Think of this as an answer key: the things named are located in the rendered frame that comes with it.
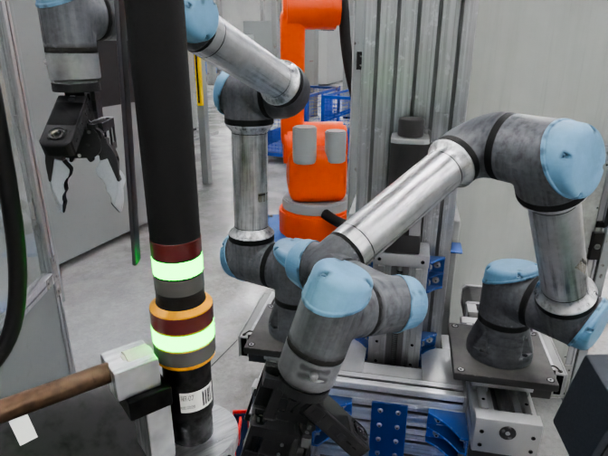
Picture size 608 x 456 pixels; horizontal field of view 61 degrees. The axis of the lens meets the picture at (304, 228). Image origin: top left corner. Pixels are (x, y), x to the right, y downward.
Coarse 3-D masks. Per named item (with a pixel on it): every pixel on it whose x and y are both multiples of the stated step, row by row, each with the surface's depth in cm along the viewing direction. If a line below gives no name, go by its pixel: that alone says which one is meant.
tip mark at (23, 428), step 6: (12, 420) 50; (18, 420) 50; (24, 420) 50; (30, 420) 51; (12, 426) 50; (18, 426) 50; (24, 426) 50; (30, 426) 50; (18, 432) 50; (24, 432) 50; (30, 432) 50; (18, 438) 49; (24, 438) 49; (30, 438) 50
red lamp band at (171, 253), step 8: (200, 240) 34; (152, 248) 34; (160, 248) 33; (168, 248) 33; (176, 248) 33; (184, 248) 33; (192, 248) 34; (200, 248) 34; (152, 256) 34; (160, 256) 33; (168, 256) 33; (176, 256) 33; (184, 256) 33; (192, 256) 34
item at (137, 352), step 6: (132, 348) 35; (138, 348) 35; (144, 348) 35; (150, 348) 36; (126, 354) 35; (132, 354) 35; (138, 354) 35; (144, 354) 35; (150, 354) 35; (132, 360) 34
